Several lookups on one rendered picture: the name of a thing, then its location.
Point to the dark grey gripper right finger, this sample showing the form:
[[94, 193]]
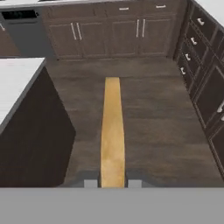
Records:
[[136, 176]]

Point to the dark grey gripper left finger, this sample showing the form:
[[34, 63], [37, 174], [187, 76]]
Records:
[[89, 176]]

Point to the tan bread slice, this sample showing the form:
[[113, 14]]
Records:
[[113, 134]]

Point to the dark island counter with white top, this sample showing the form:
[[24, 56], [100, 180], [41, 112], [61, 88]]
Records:
[[32, 137]]

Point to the dark brown drawer and cupboard run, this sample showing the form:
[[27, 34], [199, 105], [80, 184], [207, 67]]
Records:
[[204, 84]]

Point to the grey dishwasher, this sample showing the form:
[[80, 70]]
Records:
[[27, 35]]

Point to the brown cupboard beside dishwasher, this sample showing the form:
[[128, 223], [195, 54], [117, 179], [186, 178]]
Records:
[[7, 43]]

